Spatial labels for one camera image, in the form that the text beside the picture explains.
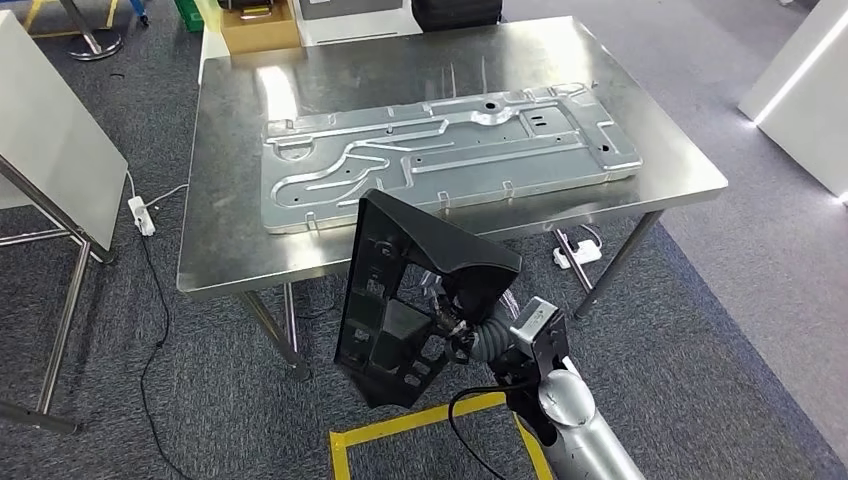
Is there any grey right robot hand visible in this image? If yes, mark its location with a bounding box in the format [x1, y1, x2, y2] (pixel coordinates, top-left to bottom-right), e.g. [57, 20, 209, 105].
[420, 264, 525, 349]

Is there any black plastic bracket part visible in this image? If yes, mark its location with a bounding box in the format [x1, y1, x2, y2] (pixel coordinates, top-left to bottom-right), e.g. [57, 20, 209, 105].
[333, 188, 524, 411]

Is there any stainless steel workbench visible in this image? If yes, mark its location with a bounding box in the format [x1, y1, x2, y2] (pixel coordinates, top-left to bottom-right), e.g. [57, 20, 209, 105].
[175, 16, 730, 384]

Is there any stamped grey metal panel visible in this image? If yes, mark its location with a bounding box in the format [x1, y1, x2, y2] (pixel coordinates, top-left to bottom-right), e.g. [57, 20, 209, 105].
[259, 82, 645, 237]

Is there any black case yellow label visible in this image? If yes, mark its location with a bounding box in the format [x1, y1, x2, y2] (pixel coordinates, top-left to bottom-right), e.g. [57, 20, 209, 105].
[409, 0, 504, 34]

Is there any grey laptop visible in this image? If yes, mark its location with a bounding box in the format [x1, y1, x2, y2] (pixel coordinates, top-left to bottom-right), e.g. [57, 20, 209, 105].
[298, 0, 407, 22]

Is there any brown cardboard box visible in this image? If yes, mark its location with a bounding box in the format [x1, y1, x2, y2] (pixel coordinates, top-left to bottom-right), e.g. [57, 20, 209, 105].
[219, 0, 303, 56]

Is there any green plastic crate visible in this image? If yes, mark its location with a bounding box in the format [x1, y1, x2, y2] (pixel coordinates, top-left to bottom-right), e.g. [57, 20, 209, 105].
[173, 0, 206, 34]

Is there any white top metal table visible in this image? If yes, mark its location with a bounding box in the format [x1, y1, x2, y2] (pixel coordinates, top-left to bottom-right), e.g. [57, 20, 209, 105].
[0, 9, 132, 437]

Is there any yellow floor tape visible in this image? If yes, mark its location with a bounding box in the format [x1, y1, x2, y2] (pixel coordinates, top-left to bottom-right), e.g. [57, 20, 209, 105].
[21, 0, 122, 39]

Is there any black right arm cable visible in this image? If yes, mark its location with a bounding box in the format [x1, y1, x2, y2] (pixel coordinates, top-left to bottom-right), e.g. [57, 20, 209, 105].
[447, 380, 539, 480]

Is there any black floor cable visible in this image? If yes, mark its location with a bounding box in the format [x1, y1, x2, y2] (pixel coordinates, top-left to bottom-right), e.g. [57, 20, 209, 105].
[135, 233, 197, 480]

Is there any white power cable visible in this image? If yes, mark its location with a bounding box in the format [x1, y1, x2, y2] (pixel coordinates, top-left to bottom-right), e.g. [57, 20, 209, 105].
[124, 168, 191, 208]

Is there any white lit pedestal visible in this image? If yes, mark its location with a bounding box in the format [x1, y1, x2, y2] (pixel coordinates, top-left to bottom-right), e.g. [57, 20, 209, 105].
[737, 0, 848, 208]

